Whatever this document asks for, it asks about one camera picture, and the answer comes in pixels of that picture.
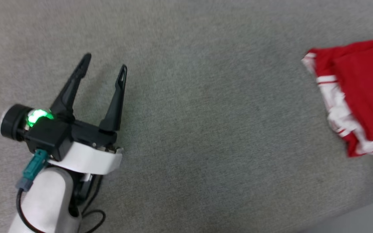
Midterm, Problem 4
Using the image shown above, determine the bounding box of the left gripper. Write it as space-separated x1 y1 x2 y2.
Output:
0 53 128 174

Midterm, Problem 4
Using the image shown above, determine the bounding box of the red and white jersey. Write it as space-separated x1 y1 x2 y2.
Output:
301 36 373 158

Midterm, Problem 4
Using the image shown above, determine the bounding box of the grey fabric sofa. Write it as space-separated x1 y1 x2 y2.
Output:
0 0 373 233

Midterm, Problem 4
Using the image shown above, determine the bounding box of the teal camera cable connector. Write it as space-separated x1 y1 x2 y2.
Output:
16 150 49 192

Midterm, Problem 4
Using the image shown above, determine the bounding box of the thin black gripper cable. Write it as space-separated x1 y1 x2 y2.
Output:
73 175 107 233

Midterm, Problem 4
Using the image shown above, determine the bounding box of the thin black camera cable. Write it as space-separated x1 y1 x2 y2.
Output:
16 189 46 233

